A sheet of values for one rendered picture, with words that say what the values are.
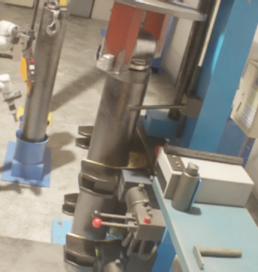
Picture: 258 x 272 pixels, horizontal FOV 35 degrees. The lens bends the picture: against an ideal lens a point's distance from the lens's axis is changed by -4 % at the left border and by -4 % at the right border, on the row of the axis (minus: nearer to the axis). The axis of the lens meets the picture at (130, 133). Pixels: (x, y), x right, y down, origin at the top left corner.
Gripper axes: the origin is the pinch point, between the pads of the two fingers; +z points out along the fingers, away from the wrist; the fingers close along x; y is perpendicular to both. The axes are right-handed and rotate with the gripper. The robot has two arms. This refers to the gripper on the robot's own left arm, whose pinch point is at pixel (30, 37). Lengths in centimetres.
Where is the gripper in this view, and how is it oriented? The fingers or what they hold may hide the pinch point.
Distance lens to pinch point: 298.2
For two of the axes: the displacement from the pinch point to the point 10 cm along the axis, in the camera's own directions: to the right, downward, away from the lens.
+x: 5.7, -1.9, 8.0
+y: 2.4, -8.9, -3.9
